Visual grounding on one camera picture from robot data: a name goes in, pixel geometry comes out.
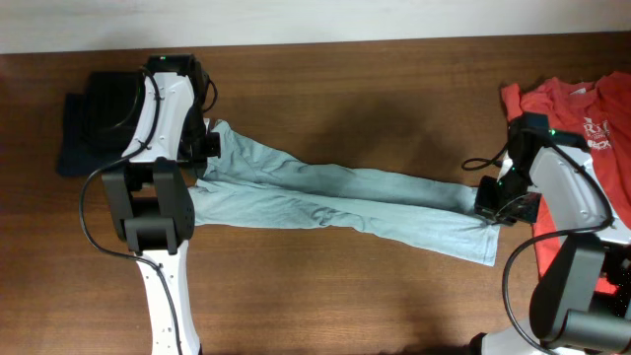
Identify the light blue t-shirt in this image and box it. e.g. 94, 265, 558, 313
189, 121, 499, 266

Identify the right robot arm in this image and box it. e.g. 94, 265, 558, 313
474, 112, 630, 354

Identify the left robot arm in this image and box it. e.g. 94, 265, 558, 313
99, 54, 221, 355

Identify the folded dark navy garment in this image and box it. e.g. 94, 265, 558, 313
55, 71, 145, 178

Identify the red t-shirt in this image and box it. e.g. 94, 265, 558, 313
500, 71, 631, 297

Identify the left black camera cable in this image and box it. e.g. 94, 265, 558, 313
78, 66, 219, 355

